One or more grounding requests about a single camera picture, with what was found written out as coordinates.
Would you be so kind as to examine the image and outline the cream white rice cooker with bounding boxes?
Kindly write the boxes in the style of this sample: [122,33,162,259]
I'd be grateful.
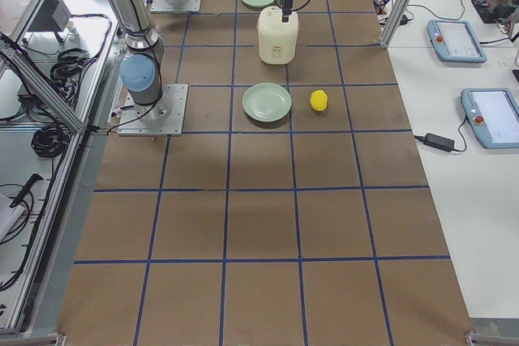
[257,6,299,65]

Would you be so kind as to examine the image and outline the green plate near yellow fruit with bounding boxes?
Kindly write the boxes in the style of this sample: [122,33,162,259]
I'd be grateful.
[242,83,292,122]

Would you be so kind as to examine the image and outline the yellow plastic fruit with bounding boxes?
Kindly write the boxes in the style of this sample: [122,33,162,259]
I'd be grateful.
[310,89,328,112]

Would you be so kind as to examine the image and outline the upper blue teach pendant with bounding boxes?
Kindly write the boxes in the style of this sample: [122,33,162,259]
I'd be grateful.
[427,19,487,64]

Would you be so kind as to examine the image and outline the blue teach pendant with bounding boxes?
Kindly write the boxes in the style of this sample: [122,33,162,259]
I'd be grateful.
[427,19,487,64]
[461,88,518,149]

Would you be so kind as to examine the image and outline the brown paper table mat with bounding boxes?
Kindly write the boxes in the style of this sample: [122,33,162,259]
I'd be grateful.
[57,0,471,345]

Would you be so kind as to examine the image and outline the black power adapter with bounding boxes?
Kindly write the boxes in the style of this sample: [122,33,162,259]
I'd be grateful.
[423,133,455,152]

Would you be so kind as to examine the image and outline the grey control box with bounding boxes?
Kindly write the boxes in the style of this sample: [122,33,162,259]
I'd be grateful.
[28,0,71,43]

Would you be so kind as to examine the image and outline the lower blue teach pendant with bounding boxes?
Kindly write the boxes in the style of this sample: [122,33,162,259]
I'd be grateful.
[461,88,518,149]

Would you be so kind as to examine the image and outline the coiled black cables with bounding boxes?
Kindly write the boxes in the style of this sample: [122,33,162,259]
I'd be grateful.
[49,48,90,90]

